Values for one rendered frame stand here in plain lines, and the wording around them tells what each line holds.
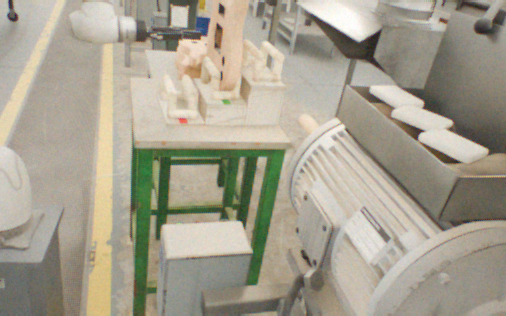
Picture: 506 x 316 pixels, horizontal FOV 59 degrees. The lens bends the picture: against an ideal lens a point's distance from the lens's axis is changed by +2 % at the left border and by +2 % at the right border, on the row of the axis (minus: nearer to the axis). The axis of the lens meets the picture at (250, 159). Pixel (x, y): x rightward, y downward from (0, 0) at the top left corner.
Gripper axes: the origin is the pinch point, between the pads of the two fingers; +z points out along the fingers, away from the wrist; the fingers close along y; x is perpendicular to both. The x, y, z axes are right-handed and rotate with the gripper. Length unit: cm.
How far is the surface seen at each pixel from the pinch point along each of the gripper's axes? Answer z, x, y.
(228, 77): 10.8, -9.4, 17.3
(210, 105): 6.2, -21.8, 14.1
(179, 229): -20, -11, 97
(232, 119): 15.6, -27.5, 14.2
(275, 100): 32.1, -19.2, 14.1
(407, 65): 17, 24, 99
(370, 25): 9, 30, 96
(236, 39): 12.6, 3.7, 15.0
